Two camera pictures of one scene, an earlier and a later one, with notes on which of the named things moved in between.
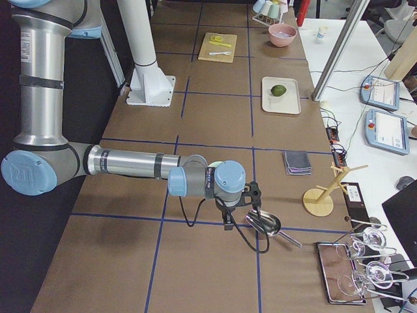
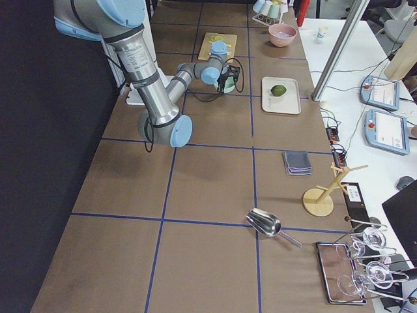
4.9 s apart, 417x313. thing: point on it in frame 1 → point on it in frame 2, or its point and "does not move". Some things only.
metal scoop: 268,224 does not move
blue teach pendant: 380,92 does not move
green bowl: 215,164 → 229,85
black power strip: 332,134 does not move
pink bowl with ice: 281,34 does not move
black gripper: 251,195 → 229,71
